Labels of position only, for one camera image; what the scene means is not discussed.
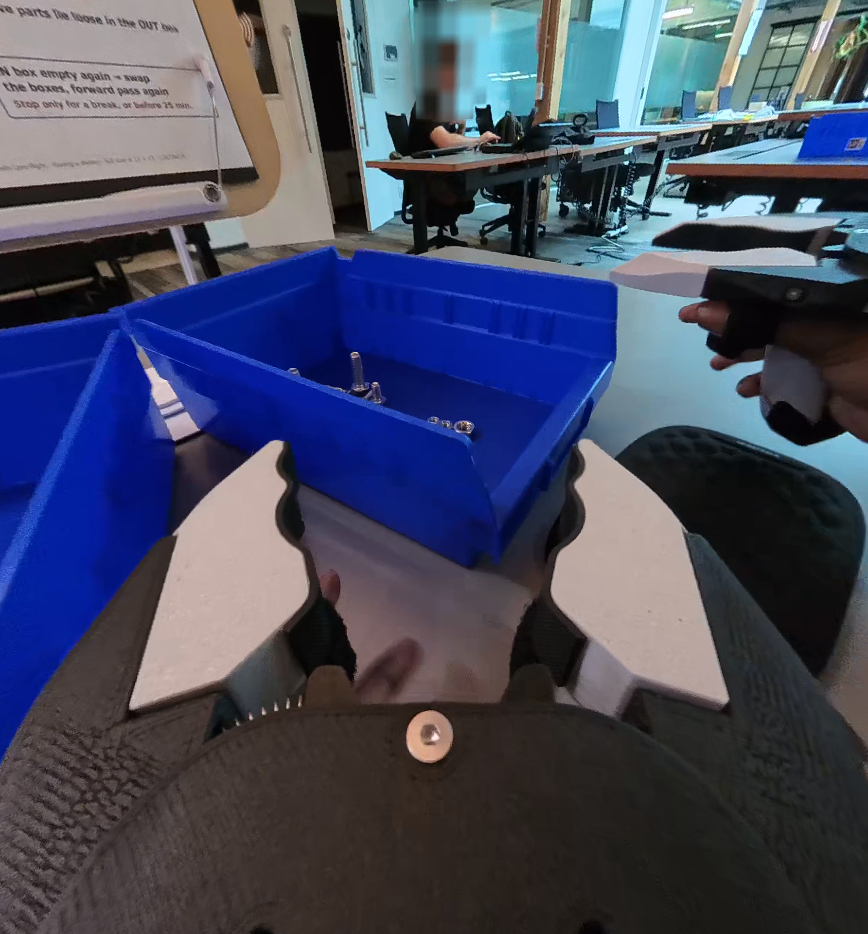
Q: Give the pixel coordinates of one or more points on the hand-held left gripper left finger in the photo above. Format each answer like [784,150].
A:
[222,584]

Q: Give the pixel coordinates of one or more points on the black honeycomb wrist pad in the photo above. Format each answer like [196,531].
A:
[733,525]

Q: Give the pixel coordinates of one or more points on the black office chair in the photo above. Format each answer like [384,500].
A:
[399,131]

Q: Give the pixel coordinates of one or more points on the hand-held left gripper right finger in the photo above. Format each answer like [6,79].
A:
[631,584]

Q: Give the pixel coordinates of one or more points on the black backpack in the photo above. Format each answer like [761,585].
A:
[508,128]

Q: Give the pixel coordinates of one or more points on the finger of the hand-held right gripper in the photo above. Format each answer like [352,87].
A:
[667,274]
[755,235]

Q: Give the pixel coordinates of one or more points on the thin silver bolt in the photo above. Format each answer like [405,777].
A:
[356,368]

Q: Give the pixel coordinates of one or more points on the printed instruction sheet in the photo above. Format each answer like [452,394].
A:
[76,138]

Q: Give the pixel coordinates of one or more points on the person's right hand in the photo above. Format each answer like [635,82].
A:
[864,379]

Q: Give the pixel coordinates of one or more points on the person's left hand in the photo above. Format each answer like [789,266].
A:
[390,671]

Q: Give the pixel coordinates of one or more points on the black keyboard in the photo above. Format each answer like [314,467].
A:
[441,152]

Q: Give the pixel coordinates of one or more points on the wooden office desk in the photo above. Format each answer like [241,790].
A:
[477,157]
[733,169]

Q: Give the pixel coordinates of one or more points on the blue plastic bin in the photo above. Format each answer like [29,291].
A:
[827,138]
[62,511]
[375,467]

